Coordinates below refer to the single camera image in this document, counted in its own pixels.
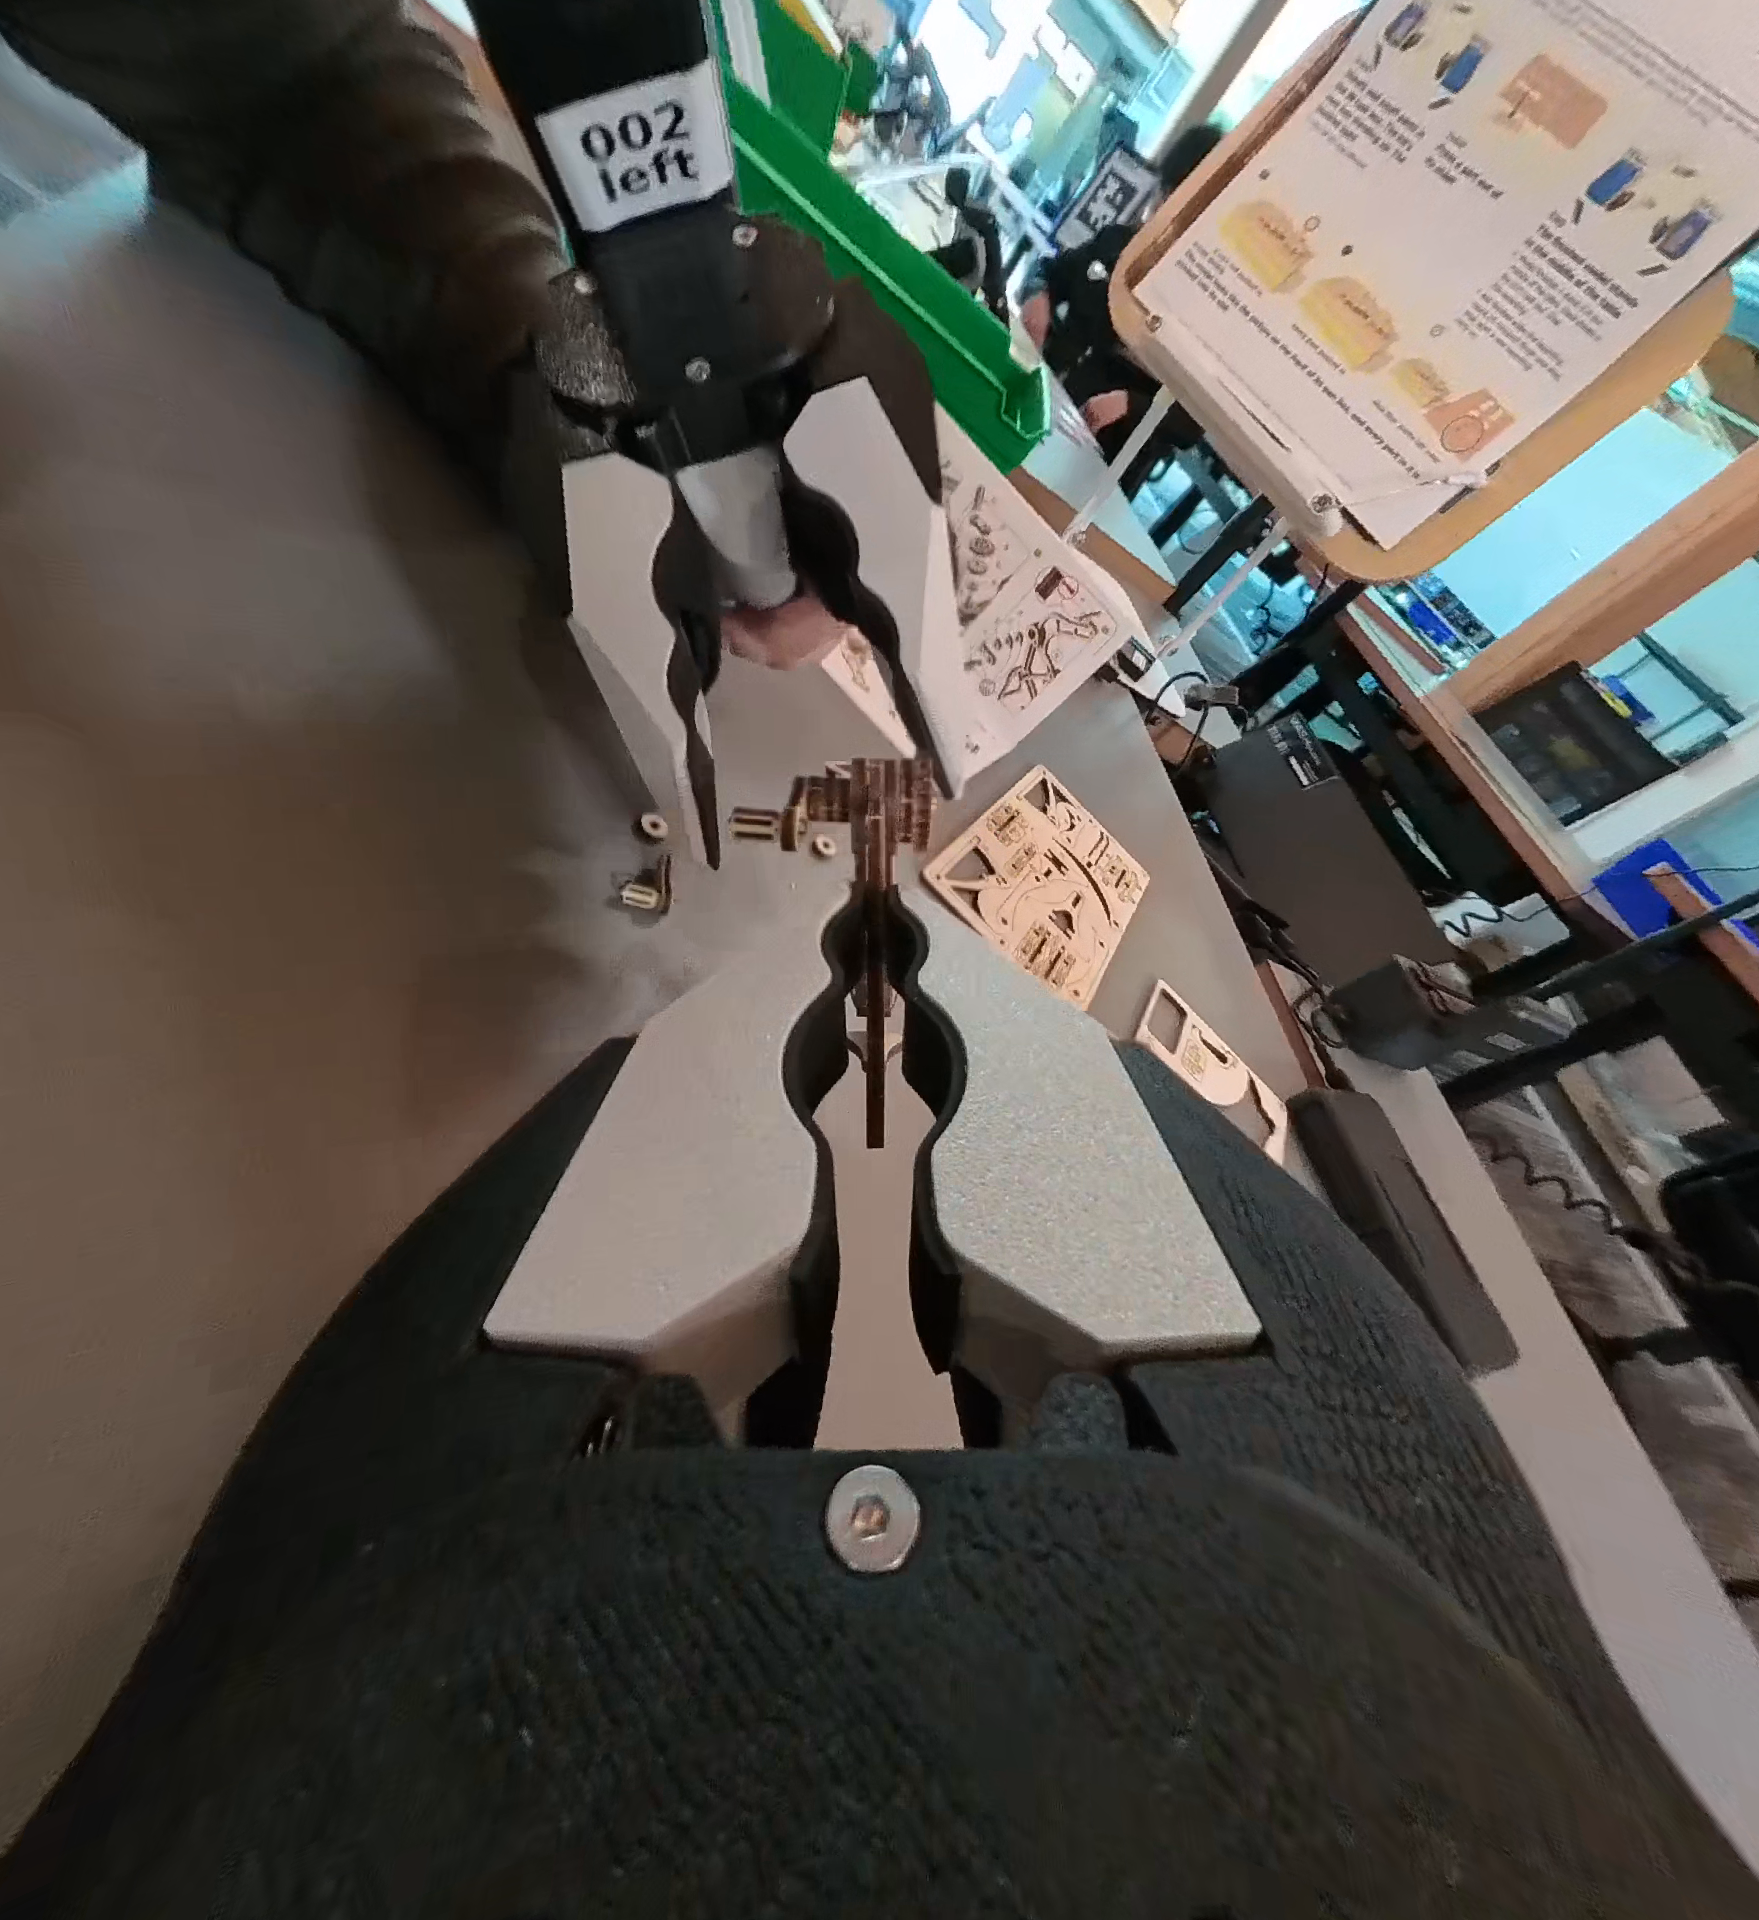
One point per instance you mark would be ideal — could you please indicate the wooden parts sheet curved cutout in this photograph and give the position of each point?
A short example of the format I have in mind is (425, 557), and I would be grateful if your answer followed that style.
(1209, 1049)

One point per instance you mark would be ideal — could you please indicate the person's left forearm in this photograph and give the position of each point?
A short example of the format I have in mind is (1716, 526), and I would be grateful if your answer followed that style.
(340, 179)

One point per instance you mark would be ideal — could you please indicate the wooden link piece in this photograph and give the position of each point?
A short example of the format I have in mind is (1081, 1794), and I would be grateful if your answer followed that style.
(642, 895)

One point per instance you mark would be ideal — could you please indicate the wooden clipboard stand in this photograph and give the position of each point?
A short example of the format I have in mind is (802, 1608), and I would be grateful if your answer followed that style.
(1418, 563)

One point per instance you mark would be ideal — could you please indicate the black and white marker board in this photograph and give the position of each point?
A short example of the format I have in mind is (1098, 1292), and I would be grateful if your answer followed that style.
(1104, 196)

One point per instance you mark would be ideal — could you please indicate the assembly instruction booklet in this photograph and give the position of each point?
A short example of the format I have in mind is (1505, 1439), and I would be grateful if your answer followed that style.
(1029, 599)

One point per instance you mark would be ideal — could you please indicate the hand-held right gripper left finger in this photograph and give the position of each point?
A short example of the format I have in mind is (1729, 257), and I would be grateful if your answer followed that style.
(654, 1200)

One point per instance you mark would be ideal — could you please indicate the grey power adapter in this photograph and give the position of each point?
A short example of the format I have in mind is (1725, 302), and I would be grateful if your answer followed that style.
(1405, 1009)

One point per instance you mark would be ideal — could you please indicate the wooden support post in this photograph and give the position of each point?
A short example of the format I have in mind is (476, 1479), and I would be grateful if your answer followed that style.
(1645, 570)

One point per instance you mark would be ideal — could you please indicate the person's left hand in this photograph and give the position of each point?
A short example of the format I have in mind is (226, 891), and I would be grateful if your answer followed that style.
(782, 634)

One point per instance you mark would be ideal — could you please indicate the wooden parts sheet slotted strips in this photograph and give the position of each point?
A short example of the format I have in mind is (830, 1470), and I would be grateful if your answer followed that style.
(1090, 869)

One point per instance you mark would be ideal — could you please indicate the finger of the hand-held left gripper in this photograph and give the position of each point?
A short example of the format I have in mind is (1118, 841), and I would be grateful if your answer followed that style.
(617, 599)
(894, 510)

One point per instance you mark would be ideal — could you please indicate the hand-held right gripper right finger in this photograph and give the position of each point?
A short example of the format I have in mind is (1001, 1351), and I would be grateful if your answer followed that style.
(1090, 1200)

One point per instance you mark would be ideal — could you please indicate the wooden gear axle assembly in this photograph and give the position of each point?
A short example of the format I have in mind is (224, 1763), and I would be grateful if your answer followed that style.
(894, 803)

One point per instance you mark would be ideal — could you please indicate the printed instruction sheet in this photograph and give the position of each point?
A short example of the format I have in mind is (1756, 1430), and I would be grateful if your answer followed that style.
(1418, 224)

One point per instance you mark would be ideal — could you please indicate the wooden model frame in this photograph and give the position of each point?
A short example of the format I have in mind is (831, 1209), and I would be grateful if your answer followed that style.
(873, 1049)

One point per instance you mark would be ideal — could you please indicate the blue plastic bin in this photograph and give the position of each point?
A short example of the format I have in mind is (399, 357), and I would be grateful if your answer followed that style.
(1659, 888)

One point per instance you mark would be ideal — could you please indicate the black flat box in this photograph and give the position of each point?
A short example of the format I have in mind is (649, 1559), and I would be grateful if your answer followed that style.
(1313, 839)

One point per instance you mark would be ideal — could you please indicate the large green plastic bin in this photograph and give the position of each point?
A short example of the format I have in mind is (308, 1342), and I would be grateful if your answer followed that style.
(880, 300)

